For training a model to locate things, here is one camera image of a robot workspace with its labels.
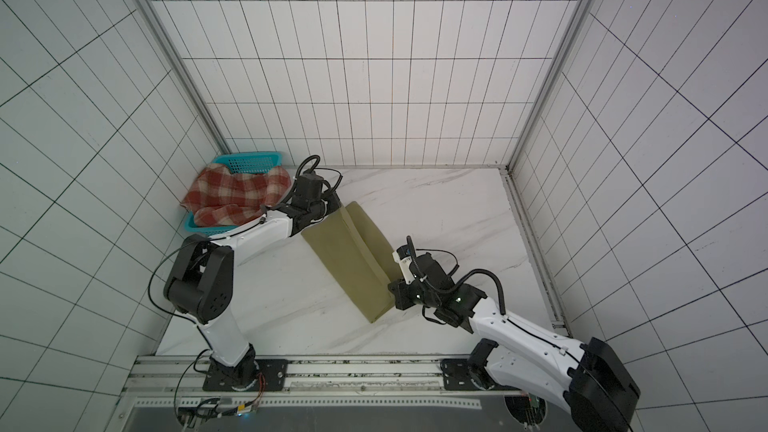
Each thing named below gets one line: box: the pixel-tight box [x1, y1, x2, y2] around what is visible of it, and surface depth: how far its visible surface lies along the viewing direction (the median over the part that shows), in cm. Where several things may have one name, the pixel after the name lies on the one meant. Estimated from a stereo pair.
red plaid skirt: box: [180, 163, 293, 227], surface depth 104 cm
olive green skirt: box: [302, 201, 401, 323], surface depth 89 cm
